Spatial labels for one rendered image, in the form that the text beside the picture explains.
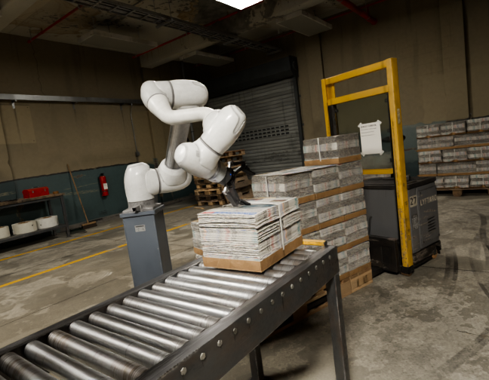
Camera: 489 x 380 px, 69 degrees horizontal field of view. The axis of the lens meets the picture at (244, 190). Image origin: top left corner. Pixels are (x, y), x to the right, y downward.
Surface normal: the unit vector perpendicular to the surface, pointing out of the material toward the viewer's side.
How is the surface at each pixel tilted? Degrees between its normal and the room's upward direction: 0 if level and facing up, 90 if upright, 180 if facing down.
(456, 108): 90
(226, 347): 90
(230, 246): 90
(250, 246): 90
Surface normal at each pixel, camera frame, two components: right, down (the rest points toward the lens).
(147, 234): -0.05, 0.11
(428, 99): -0.59, 0.17
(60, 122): 0.79, -0.04
